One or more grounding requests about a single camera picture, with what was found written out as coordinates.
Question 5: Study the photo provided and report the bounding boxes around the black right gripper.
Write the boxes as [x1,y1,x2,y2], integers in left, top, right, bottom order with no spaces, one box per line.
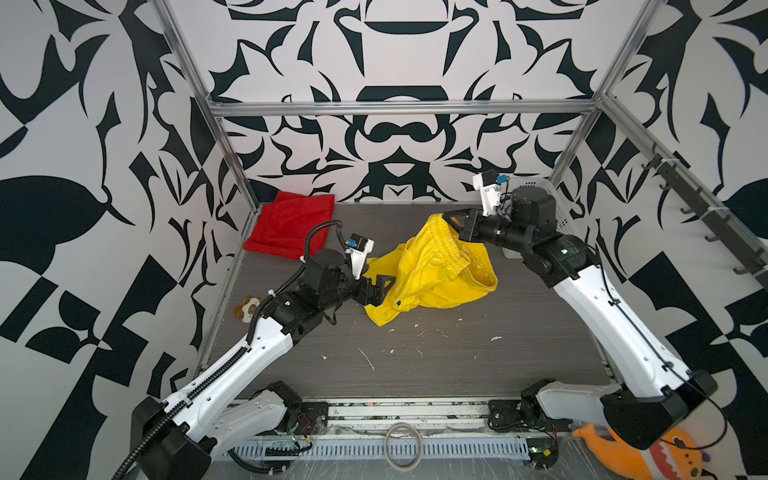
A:
[445,208,537,257]

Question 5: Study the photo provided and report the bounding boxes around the yellow shorts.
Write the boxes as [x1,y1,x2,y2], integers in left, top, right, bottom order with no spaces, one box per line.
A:
[365,214,498,326]

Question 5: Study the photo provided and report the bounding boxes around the red shorts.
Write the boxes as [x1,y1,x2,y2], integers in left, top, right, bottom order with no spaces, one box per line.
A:
[243,192,335,260]

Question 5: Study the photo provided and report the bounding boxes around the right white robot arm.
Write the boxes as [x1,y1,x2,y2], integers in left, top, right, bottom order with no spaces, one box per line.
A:
[442,187,718,450]

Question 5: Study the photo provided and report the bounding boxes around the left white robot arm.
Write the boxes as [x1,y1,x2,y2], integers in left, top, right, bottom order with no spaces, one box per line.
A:
[113,249,396,479]

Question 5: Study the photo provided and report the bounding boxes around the white plastic basket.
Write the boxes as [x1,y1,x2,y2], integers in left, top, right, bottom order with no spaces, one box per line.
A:
[495,177,571,260]

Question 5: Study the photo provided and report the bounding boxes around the brown white paw toy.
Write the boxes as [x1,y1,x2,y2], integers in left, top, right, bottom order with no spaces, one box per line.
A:
[233,296,261,324]

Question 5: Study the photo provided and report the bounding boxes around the orange shark plush toy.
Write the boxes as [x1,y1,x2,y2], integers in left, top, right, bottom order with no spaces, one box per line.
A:
[573,424,704,480]

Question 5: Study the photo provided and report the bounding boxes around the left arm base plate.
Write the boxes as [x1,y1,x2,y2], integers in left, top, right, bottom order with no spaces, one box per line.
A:
[280,401,329,435]

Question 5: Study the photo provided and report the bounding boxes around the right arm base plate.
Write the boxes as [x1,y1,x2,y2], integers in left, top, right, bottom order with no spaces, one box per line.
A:
[487,398,541,433]

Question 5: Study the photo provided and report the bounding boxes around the aluminium frame crossbar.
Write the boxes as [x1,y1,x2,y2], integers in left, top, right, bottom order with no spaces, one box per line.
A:
[209,99,595,118]

